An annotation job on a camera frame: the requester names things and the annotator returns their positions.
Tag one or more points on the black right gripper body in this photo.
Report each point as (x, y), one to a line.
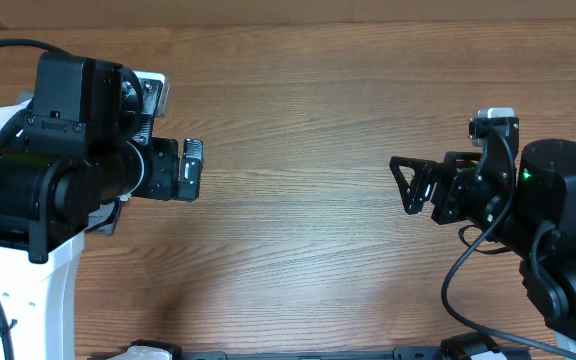
(461, 200)

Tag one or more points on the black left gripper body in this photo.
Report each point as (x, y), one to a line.
(158, 177)

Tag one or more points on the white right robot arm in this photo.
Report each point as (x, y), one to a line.
(526, 203)

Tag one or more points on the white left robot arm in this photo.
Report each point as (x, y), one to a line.
(84, 141)

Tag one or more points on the grey folded garment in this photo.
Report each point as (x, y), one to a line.
(104, 220)

